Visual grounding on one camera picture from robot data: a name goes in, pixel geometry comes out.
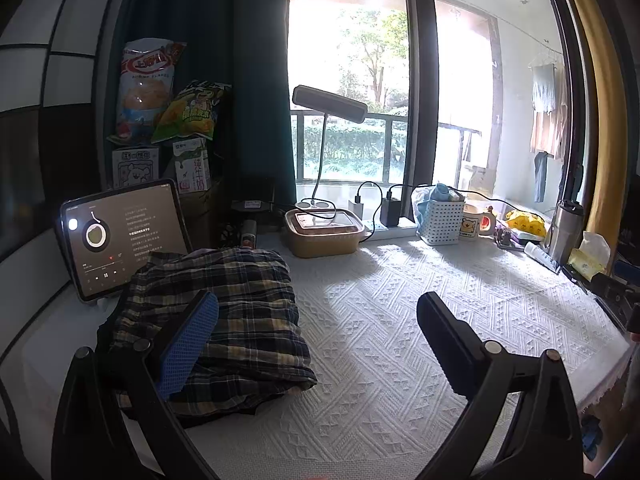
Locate white power strip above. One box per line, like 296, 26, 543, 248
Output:
345, 217, 418, 241

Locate plaid pants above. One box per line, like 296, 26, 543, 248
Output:
107, 247, 318, 418

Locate balcony railing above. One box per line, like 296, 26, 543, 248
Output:
291, 112, 483, 186

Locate teal curtain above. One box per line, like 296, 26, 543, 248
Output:
107, 0, 298, 206

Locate hanging white shirt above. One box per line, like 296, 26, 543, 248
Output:
531, 62, 557, 113

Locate yellow wipes packet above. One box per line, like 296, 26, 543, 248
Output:
504, 208, 548, 238

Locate green chip bag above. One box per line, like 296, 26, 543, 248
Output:
151, 80, 233, 143

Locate brown cardboard box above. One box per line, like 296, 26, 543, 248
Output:
177, 180, 223, 251

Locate steel tumbler with black lid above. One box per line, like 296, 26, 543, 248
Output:
547, 199, 585, 266

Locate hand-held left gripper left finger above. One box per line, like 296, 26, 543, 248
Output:
50, 290, 221, 480

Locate cream bear mug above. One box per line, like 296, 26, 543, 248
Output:
458, 200, 497, 242

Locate white cream tube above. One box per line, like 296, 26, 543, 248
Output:
524, 241, 563, 273

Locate white desk lamp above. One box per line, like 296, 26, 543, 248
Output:
291, 85, 368, 221

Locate yellow tissue pack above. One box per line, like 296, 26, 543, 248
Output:
567, 231, 612, 282

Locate red snack bag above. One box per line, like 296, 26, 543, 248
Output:
116, 37, 187, 146

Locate white milk carton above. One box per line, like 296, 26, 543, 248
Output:
172, 137, 211, 193

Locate white cartoon box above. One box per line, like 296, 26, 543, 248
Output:
111, 146, 161, 191

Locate tablet with dark screen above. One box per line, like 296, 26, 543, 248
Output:
60, 178, 193, 303

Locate black box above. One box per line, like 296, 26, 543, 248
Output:
231, 176, 277, 213

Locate black charger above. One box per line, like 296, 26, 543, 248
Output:
380, 197, 402, 227

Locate black charging cable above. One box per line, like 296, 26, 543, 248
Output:
357, 180, 556, 221

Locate yellow curtain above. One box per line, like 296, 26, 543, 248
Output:
552, 0, 616, 261

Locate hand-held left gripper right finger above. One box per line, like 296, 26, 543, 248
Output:
416, 291, 586, 480

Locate white perforated basket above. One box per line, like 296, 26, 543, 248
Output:
412, 186, 468, 246

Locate hanging peach garment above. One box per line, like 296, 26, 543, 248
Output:
530, 67, 571, 157

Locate brown lunch box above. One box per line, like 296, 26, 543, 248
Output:
285, 208, 365, 259

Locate hanging dark garment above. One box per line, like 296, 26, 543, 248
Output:
532, 151, 551, 203

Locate blue item in basket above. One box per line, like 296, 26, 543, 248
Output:
431, 183, 463, 203

